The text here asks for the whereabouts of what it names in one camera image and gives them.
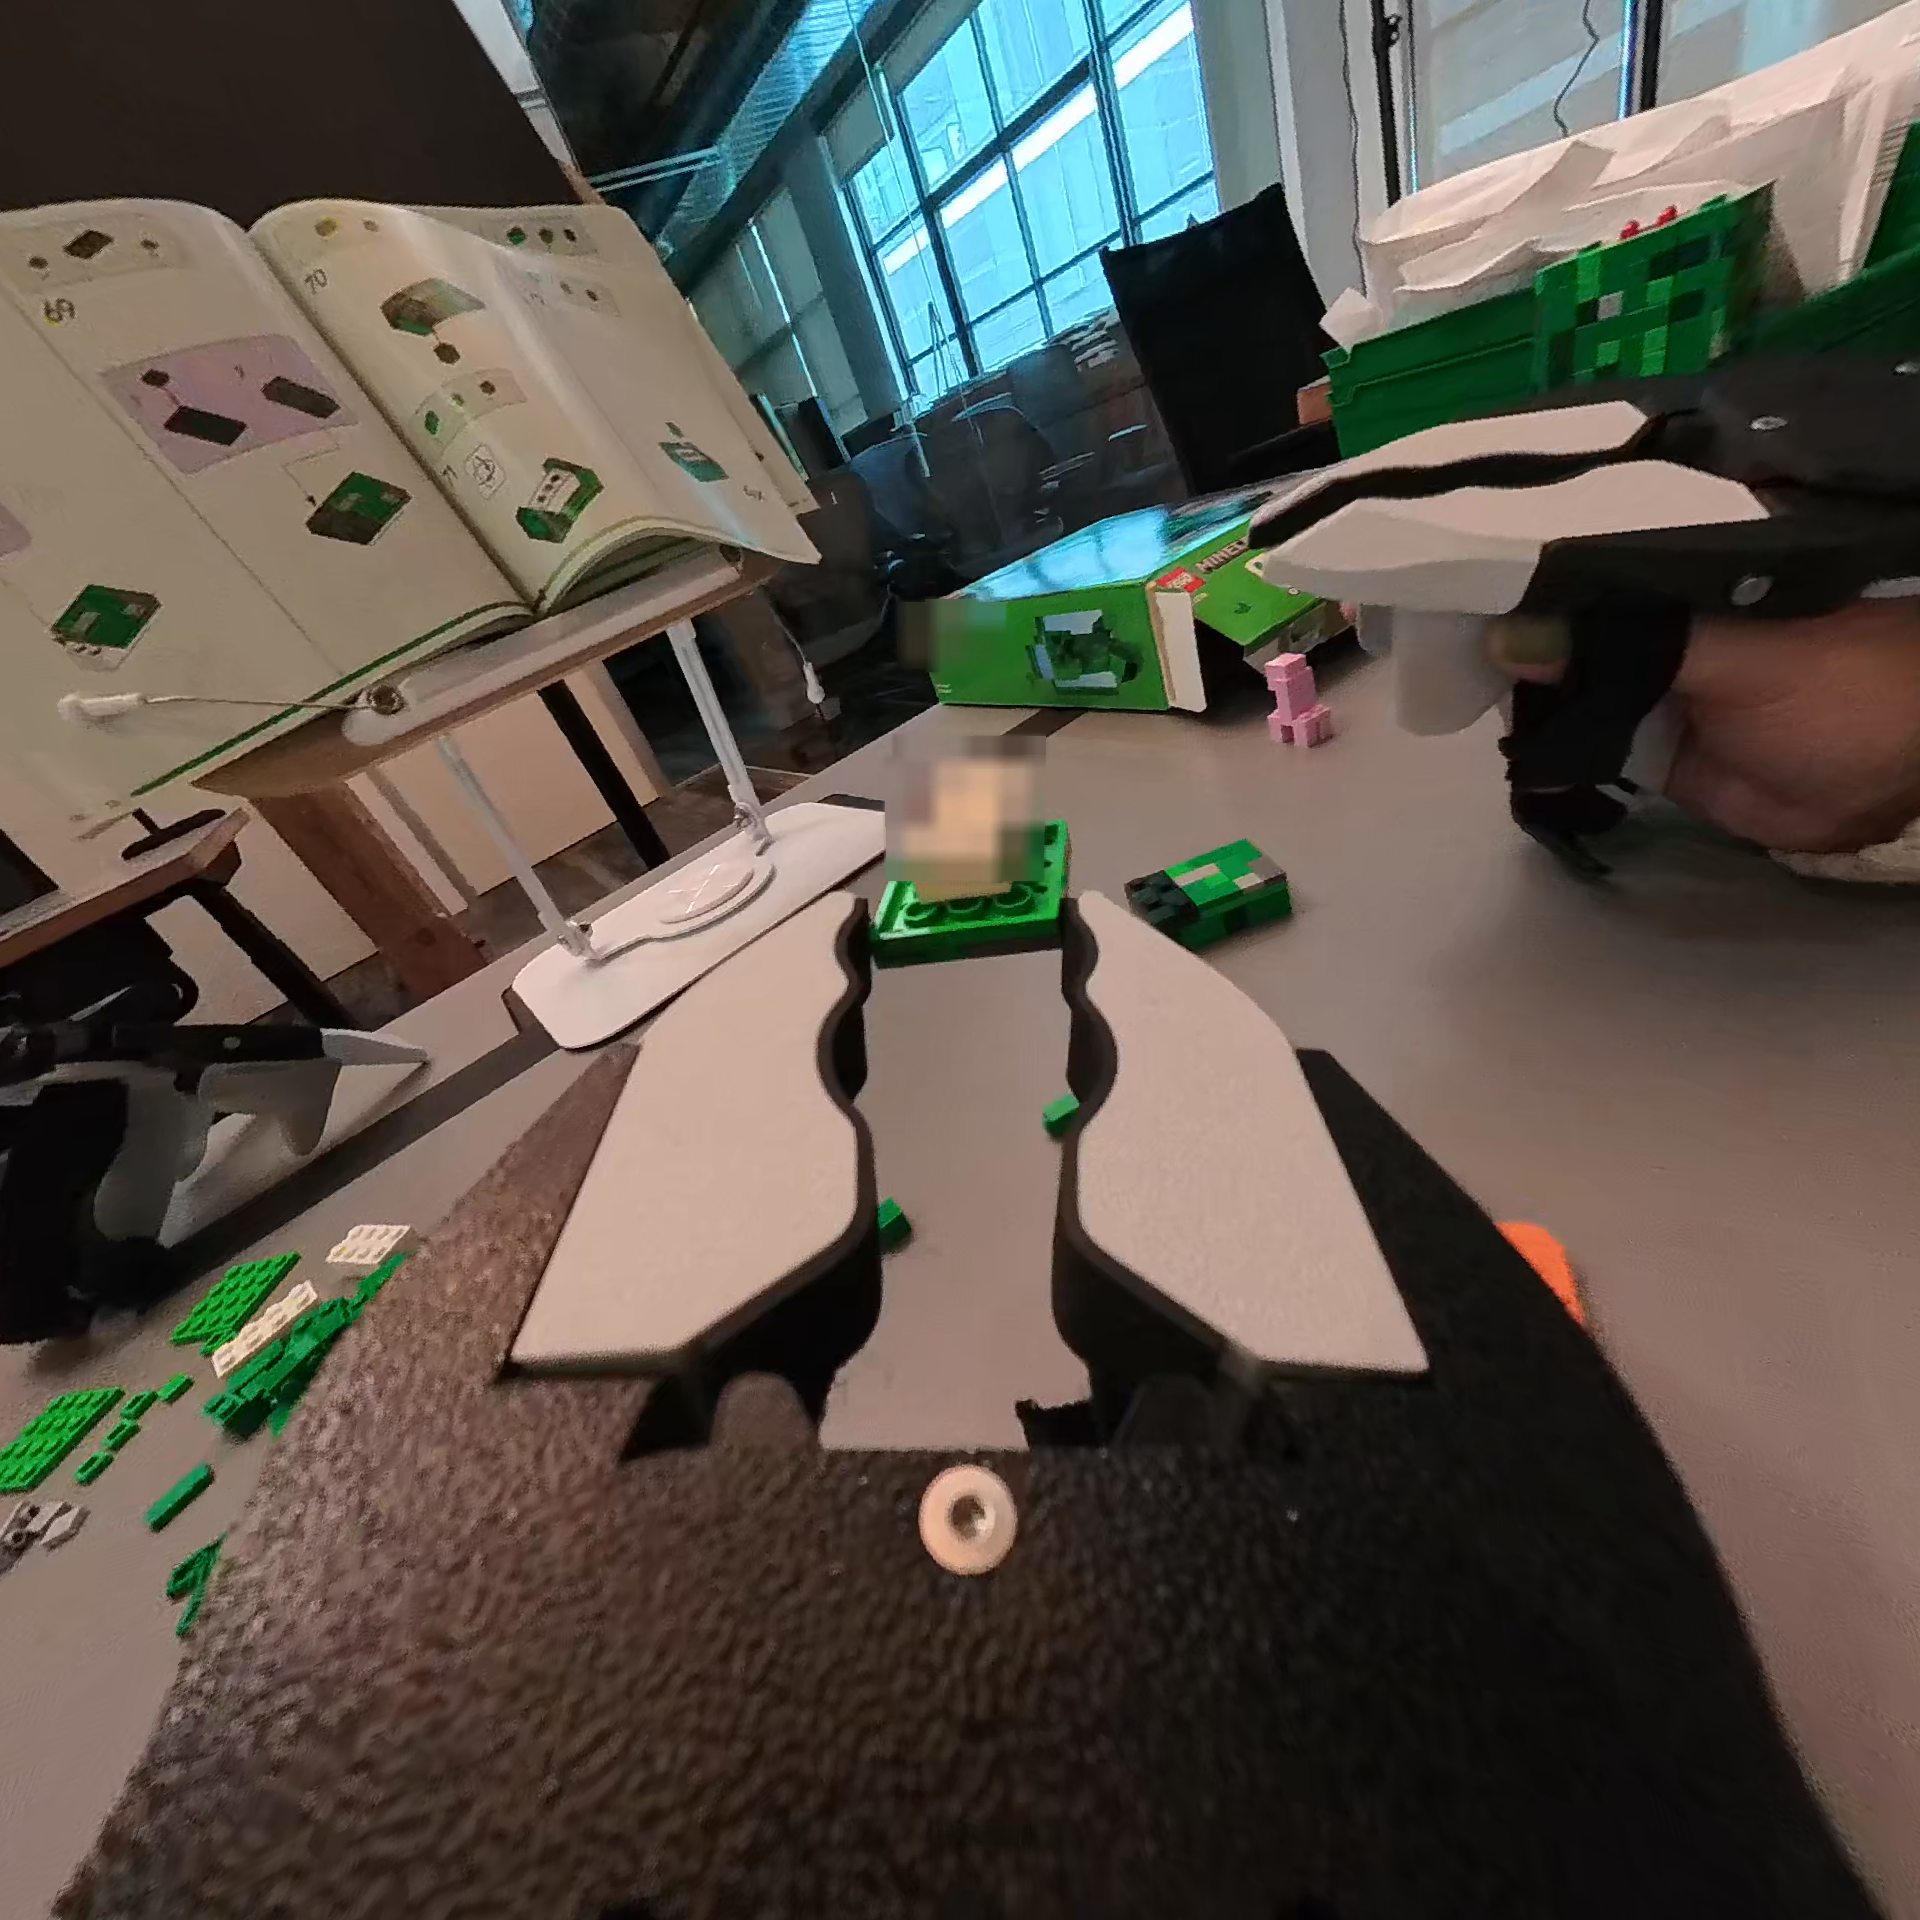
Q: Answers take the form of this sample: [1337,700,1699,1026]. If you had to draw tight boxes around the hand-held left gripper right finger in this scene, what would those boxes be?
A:
[1050,890,1434,1449]

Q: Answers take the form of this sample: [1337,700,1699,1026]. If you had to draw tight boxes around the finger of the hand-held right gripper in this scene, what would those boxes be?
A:
[1259,455,1775,617]
[1247,395,1656,549]

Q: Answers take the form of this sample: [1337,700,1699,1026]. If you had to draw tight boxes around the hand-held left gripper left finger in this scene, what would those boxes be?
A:
[506,890,884,1449]

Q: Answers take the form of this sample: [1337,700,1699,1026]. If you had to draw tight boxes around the green mosaic lego panel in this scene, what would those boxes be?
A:
[865,816,1075,971]

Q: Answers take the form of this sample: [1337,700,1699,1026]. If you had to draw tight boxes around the lego instruction booklet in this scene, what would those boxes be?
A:
[0,198,824,845]

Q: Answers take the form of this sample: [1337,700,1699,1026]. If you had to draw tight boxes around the person's right forearm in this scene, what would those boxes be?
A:
[1765,831,1920,890]

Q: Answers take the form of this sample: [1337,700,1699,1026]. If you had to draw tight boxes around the pink lego pig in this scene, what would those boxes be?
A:
[1262,650,1339,751]

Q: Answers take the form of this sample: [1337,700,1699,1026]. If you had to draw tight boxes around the green lego creeper figure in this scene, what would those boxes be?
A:
[1529,183,1781,395]

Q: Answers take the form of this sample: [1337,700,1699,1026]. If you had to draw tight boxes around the green lego set box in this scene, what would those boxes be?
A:
[925,494,1355,717]

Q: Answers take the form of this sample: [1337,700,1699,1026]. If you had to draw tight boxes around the green lego block dark studs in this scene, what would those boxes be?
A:
[1121,836,1296,954]

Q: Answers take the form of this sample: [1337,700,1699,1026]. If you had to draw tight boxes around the orange lego brick separator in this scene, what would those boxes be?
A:
[1494,1217,1591,1332]

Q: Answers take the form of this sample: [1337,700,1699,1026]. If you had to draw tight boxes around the pile of bright green lego pieces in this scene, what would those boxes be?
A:
[0,1242,417,1640]

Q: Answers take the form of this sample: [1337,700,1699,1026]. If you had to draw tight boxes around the person's right hand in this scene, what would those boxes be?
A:
[1488,584,1920,859]

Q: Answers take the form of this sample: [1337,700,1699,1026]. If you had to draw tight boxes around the white stand base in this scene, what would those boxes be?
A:
[437,617,892,1056]

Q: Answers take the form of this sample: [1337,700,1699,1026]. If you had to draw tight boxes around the black panel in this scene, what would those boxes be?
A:
[1097,181,1339,499]

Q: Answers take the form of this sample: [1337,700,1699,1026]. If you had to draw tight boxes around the wooden book stand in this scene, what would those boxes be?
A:
[192,558,781,799]

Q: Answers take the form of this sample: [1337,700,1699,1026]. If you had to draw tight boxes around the black and grey object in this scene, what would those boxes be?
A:
[0,1015,431,1347]

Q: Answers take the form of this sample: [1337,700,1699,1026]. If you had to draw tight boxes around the dark side table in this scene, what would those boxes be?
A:
[0,805,361,1040]

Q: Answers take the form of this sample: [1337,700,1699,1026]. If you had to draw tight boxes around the dark book stand board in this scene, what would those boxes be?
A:
[0,0,590,223]

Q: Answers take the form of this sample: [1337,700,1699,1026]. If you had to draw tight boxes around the book stand page cord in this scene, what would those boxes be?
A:
[55,678,410,733]

